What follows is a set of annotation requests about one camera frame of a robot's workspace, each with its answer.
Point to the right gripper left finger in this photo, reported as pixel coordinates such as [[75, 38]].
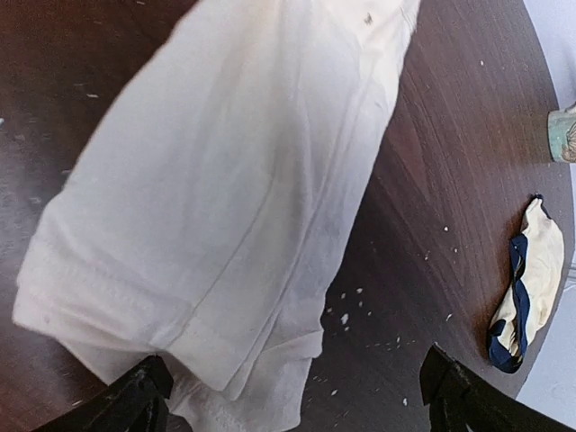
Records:
[[134, 402]]

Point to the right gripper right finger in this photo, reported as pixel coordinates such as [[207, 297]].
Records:
[[460, 400]]

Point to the cream underwear navy trim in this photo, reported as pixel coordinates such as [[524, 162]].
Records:
[[536, 262]]

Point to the cream boxer underwear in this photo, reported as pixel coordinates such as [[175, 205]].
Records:
[[210, 210]]

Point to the white patterned ceramic mug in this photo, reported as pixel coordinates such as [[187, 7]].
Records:
[[561, 131]]

